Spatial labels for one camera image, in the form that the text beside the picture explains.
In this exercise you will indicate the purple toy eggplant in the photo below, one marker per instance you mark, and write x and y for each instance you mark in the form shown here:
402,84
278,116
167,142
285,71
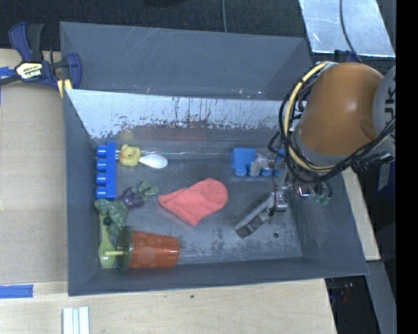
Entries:
134,197

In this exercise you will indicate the white plastic spoon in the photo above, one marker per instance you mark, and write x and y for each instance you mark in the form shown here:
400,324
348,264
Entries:
155,161

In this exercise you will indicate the short blue toy brick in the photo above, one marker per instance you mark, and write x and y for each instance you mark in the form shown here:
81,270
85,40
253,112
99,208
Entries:
241,158

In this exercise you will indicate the orange cup with green lid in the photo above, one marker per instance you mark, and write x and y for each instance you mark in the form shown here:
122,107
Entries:
153,252

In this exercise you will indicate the pale wood board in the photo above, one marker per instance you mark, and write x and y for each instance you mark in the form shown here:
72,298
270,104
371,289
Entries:
31,186

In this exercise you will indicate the yellow rubber duck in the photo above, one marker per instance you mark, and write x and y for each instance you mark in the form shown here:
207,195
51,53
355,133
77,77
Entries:
129,155

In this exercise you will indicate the red cloth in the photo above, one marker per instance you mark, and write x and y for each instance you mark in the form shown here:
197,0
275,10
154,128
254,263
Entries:
198,200

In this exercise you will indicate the grey metal bin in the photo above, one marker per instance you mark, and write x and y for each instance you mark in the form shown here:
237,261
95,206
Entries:
195,64

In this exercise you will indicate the long blue toy brick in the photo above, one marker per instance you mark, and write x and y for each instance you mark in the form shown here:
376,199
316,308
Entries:
108,172

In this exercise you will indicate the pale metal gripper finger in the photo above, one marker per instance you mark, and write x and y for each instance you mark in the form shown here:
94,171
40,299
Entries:
261,223
254,214

